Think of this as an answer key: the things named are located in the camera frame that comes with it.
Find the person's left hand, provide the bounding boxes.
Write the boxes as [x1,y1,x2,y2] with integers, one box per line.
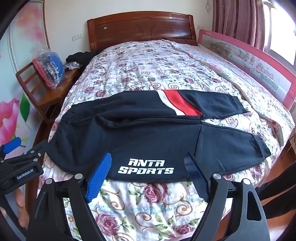
[14,190,30,224]

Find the wooden bed headboard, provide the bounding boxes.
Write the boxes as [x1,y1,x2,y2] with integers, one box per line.
[87,11,198,52]

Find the pink bed guard rail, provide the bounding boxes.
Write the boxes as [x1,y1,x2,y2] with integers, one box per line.
[198,29,296,112]

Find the floral bed quilt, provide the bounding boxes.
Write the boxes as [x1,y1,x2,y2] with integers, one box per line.
[38,39,295,241]

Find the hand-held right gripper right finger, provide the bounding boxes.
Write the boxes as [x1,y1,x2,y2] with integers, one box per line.
[184,152,271,241]

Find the wooden chair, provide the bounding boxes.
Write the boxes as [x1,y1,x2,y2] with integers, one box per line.
[16,61,81,127]

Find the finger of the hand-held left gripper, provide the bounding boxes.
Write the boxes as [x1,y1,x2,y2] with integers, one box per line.
[7,140,50,168]
[0,137,22,161]

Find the pale patterned blanket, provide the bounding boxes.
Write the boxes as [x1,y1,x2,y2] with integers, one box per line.
[162,39,295,146]

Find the pink curtain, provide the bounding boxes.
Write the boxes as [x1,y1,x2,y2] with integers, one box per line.
[211,0,273,52]

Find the person's dark clothing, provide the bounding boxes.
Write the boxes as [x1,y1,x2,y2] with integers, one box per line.
[255,171,296,219]

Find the black pants with red stripe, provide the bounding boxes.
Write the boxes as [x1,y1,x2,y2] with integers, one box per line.
[46,90,271,182]

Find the plastic bag with blue contents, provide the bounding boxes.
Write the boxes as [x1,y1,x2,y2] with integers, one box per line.
[32,45,65,90]

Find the pile of dark clothes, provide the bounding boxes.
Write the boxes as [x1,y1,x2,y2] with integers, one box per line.
[66,51,97,70]

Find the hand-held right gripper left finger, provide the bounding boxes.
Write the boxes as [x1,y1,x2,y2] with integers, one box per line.
[26,152,112,241]

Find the window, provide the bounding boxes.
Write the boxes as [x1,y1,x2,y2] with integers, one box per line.
[264,0,296,65]

